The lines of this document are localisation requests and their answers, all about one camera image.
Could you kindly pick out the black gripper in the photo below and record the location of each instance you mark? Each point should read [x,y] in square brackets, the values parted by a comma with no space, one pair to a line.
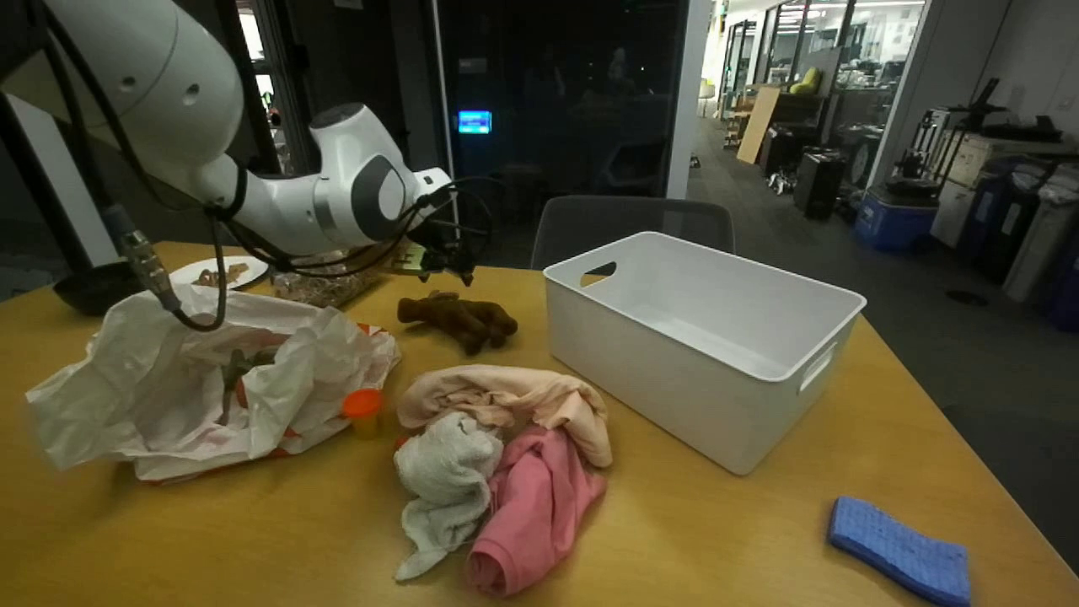
[451,241]

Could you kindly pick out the brown plush animal toy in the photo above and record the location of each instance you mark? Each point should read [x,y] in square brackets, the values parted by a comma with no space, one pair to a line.
[459,321]

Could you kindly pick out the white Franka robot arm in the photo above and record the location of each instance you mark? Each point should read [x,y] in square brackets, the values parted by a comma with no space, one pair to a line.
[146,78]

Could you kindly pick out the clear bag of rubber bands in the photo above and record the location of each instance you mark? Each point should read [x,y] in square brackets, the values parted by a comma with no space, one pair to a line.
[324,287]

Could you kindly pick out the white plastic carrier bag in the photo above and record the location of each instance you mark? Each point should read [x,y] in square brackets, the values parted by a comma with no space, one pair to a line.
[169,406]

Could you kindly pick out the peach cloth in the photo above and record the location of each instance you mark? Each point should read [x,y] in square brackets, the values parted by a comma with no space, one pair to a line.
[507,399]

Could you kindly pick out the blue lit screen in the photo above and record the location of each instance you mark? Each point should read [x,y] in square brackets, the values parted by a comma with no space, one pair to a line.
[474,123]

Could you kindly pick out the orange plastic cap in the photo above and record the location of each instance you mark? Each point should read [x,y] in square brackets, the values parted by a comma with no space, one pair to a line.
[361,406]

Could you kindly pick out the black office chair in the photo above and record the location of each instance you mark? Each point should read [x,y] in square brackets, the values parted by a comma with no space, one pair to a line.
[630,224]

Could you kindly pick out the grey knitted towel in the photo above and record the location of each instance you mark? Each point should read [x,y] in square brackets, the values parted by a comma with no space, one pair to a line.
[445,491]

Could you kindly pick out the white plate with food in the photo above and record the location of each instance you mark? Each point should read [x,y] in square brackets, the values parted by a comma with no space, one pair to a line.
[220,270]

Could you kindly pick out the white plastic storage bin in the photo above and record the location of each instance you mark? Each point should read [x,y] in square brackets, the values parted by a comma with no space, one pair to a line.
[703,343]

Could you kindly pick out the leaning wooden board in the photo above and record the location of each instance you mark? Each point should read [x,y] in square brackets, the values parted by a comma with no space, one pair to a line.
[760,123]

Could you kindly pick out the black bowl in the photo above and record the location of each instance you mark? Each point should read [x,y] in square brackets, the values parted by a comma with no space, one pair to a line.
[97,291]

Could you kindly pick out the black box on floor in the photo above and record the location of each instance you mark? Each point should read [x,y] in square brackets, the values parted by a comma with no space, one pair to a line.
[819,187]

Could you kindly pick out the blue storage crate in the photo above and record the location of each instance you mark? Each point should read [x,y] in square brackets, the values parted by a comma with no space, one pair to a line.
[895,220]

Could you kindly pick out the blue sponge cloth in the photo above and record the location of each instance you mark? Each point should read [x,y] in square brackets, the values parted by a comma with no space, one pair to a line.
[900,552]

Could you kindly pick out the white cabinet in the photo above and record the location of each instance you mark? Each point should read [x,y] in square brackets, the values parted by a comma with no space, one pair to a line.
[972,156]

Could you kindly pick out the dark blue trash bin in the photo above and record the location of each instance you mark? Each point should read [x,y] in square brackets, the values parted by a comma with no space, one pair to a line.
[990,220]

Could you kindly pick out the grey trash bin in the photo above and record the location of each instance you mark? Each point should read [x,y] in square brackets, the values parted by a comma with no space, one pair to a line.
[1048,238]

